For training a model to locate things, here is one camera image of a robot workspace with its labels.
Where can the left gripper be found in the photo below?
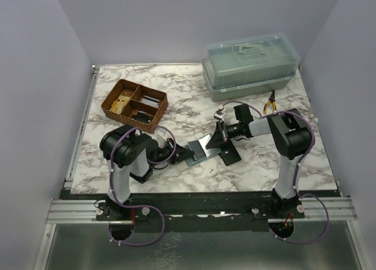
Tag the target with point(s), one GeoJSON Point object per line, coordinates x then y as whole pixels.
{"type": "Point", "coordinates": [181, 154]}

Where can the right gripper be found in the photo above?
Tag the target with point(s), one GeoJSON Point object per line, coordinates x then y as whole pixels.
{"type": "Point", "coordinates": [219, 136]}

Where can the green card holder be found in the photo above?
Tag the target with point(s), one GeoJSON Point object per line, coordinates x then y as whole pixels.
{"type": "Point", "coordinates": [209, 152]}

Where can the grey credit card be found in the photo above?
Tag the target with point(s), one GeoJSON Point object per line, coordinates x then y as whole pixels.
{"type": "Point", "coordinates": [196, 147]}

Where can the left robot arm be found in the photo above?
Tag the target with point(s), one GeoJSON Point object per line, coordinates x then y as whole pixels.
{"type": "Point", "coordinates": [130, 153]}

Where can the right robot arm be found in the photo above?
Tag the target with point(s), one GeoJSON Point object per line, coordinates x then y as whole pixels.
{"type": "Point", "coordinates": [293, 137]}

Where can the black card holder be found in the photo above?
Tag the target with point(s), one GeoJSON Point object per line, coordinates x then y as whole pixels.
{"type": "Point", "coordinates": [229, 154]}

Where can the translucent green storage box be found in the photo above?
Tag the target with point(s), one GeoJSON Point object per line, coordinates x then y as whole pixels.
{"type": "Point", "coordinates": [249, 66]}

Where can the woven brown basket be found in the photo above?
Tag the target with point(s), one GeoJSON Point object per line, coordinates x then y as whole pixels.
{"type": "Point", "coordinates": [135, 104]}

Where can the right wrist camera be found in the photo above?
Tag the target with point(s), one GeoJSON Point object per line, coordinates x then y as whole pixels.
{"type": "Point", "coordinates": [219, 115]}

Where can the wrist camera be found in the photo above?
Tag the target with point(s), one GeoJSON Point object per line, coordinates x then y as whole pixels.
{"type": "Point", "coordinates": [219, 115]}
{"type": "Point", "coordinates": [161, 136]}

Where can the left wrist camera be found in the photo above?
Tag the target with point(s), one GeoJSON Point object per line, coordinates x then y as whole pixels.
{"type": "Point", "coordinates": [161, 136]}

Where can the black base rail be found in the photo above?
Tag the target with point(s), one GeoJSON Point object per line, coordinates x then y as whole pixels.
{"type": "Point", "coordinates": [199, 212]}

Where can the yellow handled pliers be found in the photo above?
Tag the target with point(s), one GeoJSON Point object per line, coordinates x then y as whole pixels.
{"type": "Point", "coordinates": [271, 102]}

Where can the aluminium frame rail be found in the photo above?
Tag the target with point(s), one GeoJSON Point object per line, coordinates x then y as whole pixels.
{"type": "Point", "coordinates": [73, 161]}

